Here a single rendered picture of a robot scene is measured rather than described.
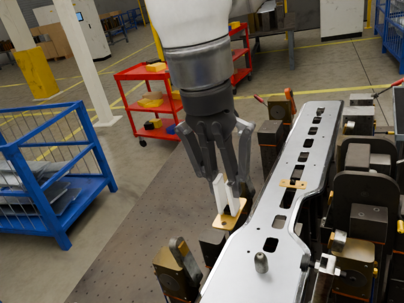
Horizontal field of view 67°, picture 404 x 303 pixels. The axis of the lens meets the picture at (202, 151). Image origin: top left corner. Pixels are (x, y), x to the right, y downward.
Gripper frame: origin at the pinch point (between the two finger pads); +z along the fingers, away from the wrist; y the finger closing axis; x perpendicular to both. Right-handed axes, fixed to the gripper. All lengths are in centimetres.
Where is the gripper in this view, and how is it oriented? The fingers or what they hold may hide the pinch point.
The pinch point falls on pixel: (226, 195)
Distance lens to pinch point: 54.0
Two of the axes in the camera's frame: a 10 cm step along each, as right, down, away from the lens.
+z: 2.0, 8.6, 4.7
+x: -4.2, 5.1, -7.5
